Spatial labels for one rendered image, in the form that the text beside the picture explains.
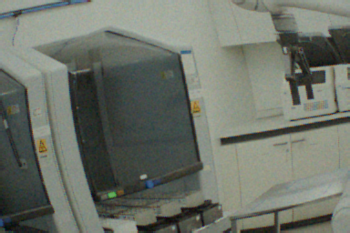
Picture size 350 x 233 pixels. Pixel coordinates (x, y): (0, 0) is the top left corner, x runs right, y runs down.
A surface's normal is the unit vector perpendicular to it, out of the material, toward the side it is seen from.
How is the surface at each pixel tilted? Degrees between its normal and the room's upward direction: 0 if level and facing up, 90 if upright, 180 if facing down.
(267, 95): 90
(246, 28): 90
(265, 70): 90
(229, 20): 90
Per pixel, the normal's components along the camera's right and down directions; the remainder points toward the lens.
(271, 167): -0.60, 0.15
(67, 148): 0.78, -0.11
